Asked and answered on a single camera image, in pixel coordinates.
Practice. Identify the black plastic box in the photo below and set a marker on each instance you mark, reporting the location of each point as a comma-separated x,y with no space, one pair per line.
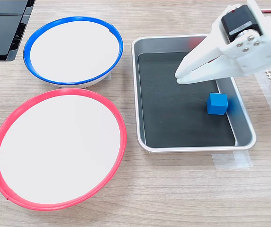
0,30

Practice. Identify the steel tray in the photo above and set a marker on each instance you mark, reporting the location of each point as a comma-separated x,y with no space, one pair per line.
243,123

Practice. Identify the black tray mat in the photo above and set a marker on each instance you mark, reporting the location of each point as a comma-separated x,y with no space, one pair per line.
173,113

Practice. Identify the blue cube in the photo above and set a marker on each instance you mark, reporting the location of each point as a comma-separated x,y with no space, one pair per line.
217,104

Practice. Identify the red-rimmed white plate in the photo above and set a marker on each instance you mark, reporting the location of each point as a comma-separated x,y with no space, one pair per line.
59,149

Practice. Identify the blue-rimmed white plate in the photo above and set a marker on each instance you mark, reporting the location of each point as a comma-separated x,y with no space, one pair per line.
74,47

